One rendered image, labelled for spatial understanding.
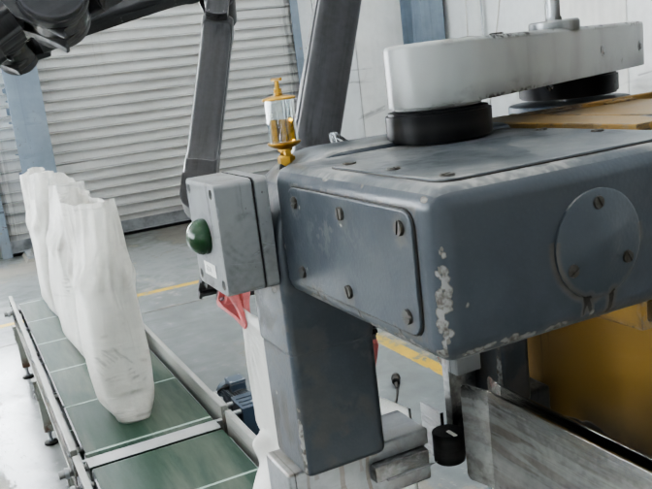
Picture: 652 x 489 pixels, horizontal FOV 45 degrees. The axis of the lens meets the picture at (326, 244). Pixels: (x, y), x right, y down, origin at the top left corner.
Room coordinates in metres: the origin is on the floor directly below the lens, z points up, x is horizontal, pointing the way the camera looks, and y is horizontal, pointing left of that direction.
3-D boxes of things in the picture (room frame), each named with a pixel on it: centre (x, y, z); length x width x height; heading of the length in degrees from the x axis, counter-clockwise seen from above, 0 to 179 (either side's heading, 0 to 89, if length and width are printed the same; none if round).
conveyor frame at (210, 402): (3.21, 1.04, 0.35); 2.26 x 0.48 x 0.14; 25
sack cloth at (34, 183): (3.87, 1.35, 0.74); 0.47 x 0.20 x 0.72; 27
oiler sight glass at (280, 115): (0.68, 0.02, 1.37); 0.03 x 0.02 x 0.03; 25
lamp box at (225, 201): (0.64, 0.08, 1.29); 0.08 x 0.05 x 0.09; 25
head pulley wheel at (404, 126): (0.68, -0.11, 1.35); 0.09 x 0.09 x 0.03
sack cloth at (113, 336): (2.57, 0.75, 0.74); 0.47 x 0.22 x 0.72; 23
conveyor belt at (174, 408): (3.23, 1.05, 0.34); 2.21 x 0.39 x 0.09; 25
